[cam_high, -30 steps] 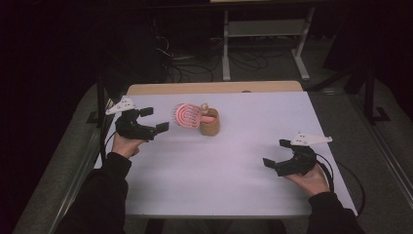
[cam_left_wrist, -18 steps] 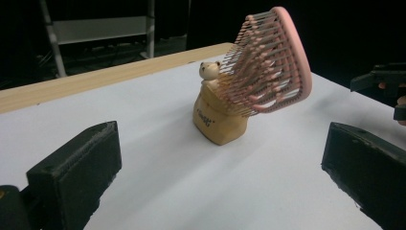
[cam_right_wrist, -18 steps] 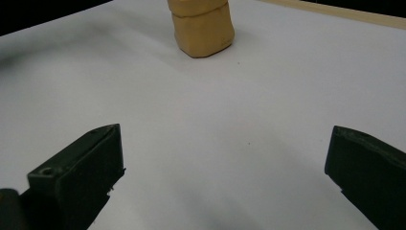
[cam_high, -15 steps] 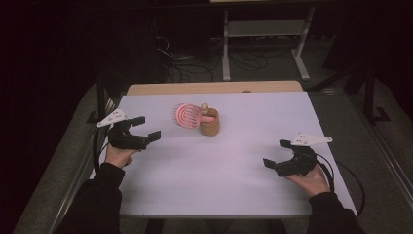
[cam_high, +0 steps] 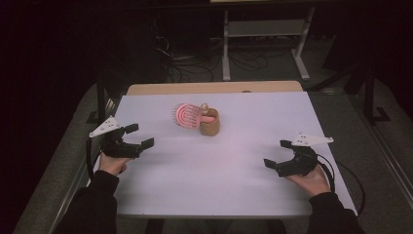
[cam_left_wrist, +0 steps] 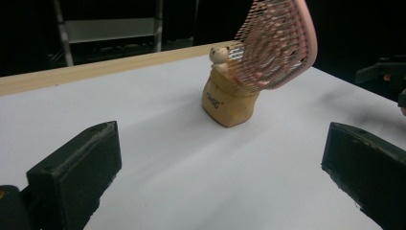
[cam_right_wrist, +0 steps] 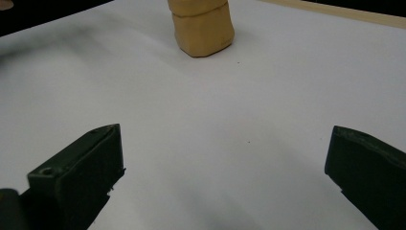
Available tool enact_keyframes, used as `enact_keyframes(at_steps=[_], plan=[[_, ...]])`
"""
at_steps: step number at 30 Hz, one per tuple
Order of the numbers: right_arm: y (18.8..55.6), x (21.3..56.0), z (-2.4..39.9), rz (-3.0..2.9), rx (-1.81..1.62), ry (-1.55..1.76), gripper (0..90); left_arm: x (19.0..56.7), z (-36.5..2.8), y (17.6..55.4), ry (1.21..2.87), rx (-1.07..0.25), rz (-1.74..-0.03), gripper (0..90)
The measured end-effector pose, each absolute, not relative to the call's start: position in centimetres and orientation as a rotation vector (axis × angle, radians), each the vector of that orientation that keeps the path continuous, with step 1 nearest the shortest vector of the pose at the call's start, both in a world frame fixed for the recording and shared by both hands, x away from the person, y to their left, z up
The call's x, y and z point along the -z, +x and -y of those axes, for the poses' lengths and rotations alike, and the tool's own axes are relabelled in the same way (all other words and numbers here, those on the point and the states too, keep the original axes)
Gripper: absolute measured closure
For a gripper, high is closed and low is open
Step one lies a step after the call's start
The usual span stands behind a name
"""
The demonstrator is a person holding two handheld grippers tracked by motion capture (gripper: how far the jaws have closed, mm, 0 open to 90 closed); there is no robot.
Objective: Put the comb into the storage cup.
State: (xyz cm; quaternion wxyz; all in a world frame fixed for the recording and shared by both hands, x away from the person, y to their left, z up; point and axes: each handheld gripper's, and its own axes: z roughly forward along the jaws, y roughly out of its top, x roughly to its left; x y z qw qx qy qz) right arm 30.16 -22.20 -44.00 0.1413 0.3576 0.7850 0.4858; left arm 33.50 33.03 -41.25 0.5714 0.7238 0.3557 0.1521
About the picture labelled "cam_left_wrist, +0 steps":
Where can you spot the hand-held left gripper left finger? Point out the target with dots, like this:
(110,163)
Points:
(76,172)

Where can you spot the pink hairbrush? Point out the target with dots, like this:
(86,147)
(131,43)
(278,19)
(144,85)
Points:
(281,41)

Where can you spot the small cream bear figure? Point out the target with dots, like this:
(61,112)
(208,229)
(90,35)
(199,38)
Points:
(219,56)

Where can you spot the grey metal shelf rack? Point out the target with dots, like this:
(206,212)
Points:
(108,29)

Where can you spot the tan paper pouch holder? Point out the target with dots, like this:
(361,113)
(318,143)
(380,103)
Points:
(230,108)

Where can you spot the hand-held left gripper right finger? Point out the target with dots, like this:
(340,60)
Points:
(370,169)

